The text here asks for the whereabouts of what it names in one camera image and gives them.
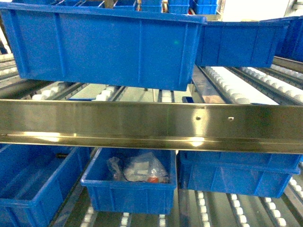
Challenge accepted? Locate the blue bin with plastic bags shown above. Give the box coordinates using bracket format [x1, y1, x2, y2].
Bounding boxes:
[80, 148, 177, 214]

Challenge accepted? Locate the lower right blue bin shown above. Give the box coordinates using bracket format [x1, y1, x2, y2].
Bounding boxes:
[177, 152, 300, 198]

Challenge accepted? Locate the large blue plastic crate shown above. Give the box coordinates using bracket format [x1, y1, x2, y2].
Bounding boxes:
[0, 2, 207, 91]

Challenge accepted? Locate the lower left blue bin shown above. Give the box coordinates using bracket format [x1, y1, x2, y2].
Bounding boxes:
[0, 144, 91, 227]

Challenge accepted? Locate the steel rack front rail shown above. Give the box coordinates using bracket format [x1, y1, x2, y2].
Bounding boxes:
[0, 99, 303, 154]

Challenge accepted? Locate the blue crate at left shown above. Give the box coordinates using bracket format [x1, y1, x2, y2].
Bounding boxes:
[195, 21, 289, 68]

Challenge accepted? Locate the roller conveyor track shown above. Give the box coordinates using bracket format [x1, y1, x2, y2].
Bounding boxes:
[190, 66, 303, 106]

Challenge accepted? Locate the clear plastic bag bundle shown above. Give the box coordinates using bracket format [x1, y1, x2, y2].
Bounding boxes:
[107, 152, 169, 183]

